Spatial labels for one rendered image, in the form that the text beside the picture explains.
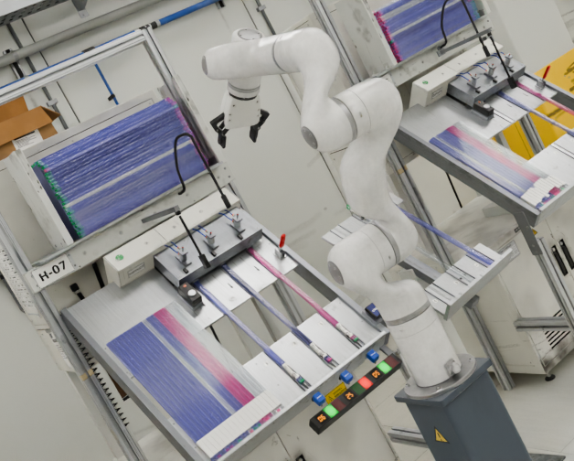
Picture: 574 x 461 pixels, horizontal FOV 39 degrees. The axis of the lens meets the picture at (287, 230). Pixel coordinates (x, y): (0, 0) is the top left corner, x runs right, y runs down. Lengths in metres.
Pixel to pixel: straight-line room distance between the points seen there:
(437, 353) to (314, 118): 0.67
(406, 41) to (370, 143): 1.60
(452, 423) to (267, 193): 2.77
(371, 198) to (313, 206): 2.91
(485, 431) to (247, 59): 1.05
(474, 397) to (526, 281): 1.35
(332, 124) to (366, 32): 1.66
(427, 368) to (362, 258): 0.32
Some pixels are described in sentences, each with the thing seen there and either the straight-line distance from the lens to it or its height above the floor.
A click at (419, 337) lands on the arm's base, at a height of 0.84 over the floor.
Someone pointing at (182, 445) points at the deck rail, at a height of 0.80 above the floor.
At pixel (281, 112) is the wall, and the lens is 4.72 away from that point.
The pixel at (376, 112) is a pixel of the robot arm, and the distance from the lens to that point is 1.70.
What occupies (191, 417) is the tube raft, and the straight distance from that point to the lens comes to 2.30.
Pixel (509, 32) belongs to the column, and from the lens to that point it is 5.23.
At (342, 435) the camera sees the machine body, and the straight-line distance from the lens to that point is 2.79.
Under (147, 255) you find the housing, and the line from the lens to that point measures 2.59.
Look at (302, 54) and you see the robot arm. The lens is 1.72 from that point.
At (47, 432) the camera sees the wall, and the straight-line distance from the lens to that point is 4.10.
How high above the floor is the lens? 1.49
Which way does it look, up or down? 8 degrees down
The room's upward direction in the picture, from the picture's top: 28 degrees counter-clockwise
